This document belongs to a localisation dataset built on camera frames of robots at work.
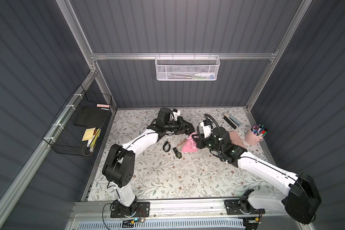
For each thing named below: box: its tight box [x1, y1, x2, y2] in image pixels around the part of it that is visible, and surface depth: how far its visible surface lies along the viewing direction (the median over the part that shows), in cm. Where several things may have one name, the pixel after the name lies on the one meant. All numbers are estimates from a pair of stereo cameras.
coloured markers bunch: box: [251, 123, 269, 137], surface depth 93 cm
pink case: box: [228, 130, 247, 150], surface depth 101 cm
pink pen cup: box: [245, 125, 265, 146], surface depth 93 cm
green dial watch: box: [172, 147, 183, 160], surface depth 95 cm
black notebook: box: [73, 105, 110, 128], surface depth 78 cm
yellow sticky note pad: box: [81, 127, 96, 142], surface depth 74 cm
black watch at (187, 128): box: [179, 119, 196, 136], surface depth 81 cm
